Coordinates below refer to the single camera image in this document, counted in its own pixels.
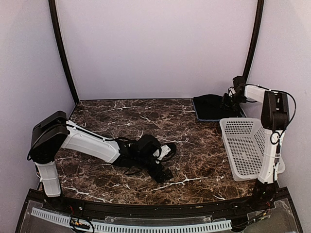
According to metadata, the black left corner post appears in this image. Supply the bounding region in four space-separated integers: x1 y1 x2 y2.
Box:
48 0 80 105

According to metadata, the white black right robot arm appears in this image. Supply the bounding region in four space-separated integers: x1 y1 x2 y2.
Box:
220 76 294 211

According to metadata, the black garment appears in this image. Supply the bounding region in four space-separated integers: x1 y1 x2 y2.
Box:
192 94 245 122

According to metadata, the blue checkered shirt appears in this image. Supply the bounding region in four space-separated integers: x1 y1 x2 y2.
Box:
192 100 245 122

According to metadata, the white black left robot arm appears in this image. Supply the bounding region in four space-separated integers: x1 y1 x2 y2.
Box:
27 111 177 212

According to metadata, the white plastic laundry basket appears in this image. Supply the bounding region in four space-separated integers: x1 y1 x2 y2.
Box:
220 118 285 184

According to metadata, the black corner post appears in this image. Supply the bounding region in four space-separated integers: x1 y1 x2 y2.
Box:
242 0 264 82
48 0 80 105

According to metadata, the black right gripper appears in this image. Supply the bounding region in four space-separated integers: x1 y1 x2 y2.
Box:
220 93 247 111

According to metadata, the white slotted cable duct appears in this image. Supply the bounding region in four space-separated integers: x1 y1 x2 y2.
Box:
31 207 232 233

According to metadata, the black front table rail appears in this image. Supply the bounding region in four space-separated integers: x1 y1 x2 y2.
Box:
41 194 275 219

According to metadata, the black right corner post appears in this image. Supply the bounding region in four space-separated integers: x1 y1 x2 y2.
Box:
242 0 264 82

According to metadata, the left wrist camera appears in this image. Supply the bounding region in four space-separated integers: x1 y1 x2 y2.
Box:
153 143 177 164

